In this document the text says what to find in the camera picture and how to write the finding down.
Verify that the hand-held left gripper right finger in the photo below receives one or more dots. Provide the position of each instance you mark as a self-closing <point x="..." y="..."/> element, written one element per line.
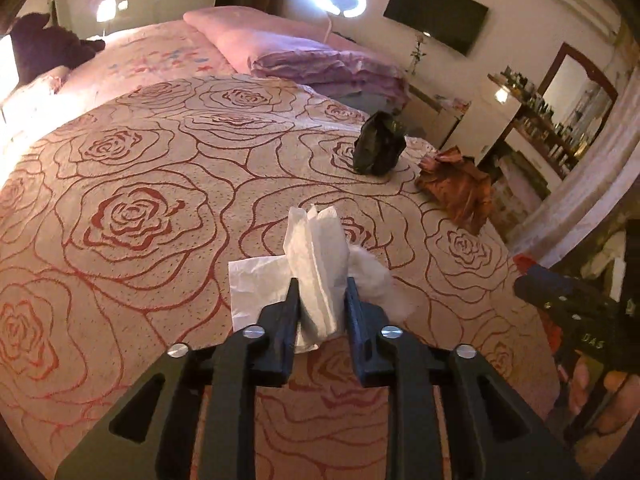
<point x="357" y="330"/>

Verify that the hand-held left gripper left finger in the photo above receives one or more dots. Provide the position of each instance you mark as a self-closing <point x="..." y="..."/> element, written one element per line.
<point x="280" y="330"/>

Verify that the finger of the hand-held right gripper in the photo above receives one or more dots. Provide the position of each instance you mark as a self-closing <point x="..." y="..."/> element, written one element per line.
<point x="542" y="277"/>
<point x="532" y="295"/>

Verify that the white tissue paper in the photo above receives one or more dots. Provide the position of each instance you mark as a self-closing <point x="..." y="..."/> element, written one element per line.
<point x="317" y="270"/>

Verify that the person's right hand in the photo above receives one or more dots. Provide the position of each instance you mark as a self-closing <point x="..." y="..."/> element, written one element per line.
<point x="622" y="400"/>

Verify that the red basket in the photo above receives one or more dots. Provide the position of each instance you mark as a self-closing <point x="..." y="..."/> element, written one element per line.
<point x="524" y="262"/>

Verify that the flat white paper sheet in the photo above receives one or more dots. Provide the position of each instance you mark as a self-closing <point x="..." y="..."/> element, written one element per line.
<point x="255" y="290"/>

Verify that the stacked cardboard boxes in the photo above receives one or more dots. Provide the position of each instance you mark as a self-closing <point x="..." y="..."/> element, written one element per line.
<point x="522" y="185"/>

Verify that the dressing table with bottles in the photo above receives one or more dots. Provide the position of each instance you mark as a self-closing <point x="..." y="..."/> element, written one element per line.
<point x="590" y="180"/>

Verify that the orange crumpled plastic bag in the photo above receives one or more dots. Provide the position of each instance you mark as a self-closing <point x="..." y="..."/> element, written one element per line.
<point x="457" y="185"/>

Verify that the row of cosmetic bottles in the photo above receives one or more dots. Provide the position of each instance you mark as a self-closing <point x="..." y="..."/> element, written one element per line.
<point x="545" y="120"/>

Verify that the white cabinet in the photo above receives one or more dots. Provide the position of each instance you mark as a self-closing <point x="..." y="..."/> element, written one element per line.
<point x="487" y="125"/>

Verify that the small crumpled black plastic bag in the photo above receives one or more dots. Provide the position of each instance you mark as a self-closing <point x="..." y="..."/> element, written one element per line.
<point x="377" y="147"/>

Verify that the brown framed mirror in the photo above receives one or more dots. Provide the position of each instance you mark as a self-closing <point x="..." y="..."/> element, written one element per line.
<point x="575" y="85"/>

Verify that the single rose in vase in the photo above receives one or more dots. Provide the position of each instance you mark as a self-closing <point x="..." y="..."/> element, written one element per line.
<point x="417" y="52"/>

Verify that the folded purple quilt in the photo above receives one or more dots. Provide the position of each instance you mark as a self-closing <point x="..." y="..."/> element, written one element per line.
<point x="330" y="72"/>

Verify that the folded pink quilt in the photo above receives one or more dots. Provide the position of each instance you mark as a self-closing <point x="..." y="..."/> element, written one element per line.
<point x="235" y="35"/>

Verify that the pink floral bed sheet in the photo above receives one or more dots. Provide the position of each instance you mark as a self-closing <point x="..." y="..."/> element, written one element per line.
<point x="140" y="55"/>

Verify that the black plush toy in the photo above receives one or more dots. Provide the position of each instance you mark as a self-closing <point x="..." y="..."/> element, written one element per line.
<point x="45" y="45"/>

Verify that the wall-mounted black television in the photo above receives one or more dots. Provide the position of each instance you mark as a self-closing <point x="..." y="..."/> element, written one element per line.
<point x="435" y="12"/>

